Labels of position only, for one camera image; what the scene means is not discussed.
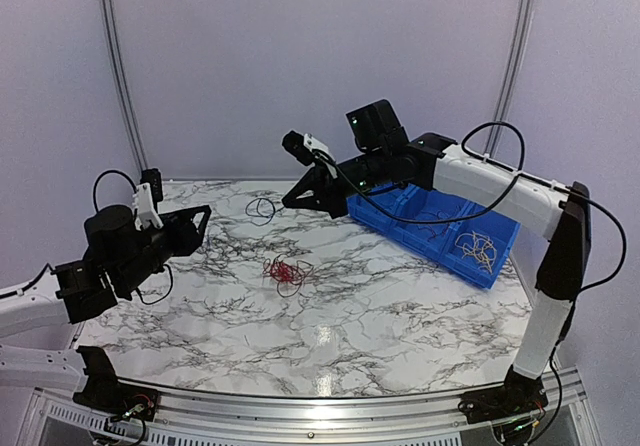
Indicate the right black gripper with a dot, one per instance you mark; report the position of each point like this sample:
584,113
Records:
333,201

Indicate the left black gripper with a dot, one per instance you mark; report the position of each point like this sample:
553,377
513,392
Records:
186,239

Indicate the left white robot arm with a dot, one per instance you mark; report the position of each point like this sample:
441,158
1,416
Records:
70,293

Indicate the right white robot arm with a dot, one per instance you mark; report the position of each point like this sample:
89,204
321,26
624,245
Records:
435,162

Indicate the blue three-compartment bin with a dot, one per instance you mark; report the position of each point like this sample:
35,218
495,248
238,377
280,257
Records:
476,250

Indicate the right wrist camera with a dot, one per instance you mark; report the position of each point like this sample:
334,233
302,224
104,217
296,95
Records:
310,152

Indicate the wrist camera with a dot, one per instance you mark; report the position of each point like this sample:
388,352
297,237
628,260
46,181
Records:
148,194
310,152

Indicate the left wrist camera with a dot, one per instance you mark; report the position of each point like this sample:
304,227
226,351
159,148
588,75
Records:
148,194

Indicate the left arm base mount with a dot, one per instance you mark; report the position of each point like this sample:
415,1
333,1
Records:
115,398

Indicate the aluminium front rail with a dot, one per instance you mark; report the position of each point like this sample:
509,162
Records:
451,417

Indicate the left aluminium frame post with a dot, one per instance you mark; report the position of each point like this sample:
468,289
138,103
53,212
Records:
121,84

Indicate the aluminium frame post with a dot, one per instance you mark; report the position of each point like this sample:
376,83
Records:
121,84
515,58

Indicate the right aluminium frame post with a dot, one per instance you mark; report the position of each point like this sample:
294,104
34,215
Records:
515,58

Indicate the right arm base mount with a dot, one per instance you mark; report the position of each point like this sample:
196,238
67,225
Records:
500,402

